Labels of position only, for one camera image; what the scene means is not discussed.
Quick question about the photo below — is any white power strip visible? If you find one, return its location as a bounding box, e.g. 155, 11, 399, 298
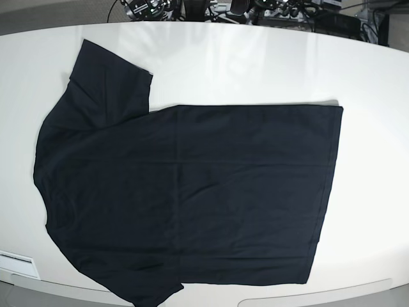
263, 7, 300, 20

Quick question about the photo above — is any dark navy T-shirt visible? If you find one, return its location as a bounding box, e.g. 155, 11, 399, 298
33, 40, 343, 306

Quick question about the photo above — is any black equipment box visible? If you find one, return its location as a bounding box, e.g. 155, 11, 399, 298
314, 13, 361, 36

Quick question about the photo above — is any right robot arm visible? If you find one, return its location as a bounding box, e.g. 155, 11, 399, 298
120, 0, 177, 21

